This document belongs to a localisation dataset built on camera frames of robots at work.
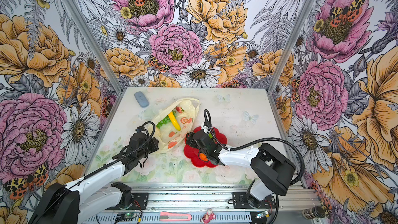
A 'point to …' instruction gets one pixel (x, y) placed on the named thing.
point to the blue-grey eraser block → (141, 99)
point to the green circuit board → (125, 216)
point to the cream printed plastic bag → (170, 138)
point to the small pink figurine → (209, 215)
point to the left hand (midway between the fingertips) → (158, 145)
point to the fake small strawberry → (179, 109)
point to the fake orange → (203, 156)
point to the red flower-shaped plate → (193, 154)
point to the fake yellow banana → (174, 121)
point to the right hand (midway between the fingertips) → (191, 141)
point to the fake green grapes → (165, 120)
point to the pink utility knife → (166, 216)
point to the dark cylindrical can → (315, 212)
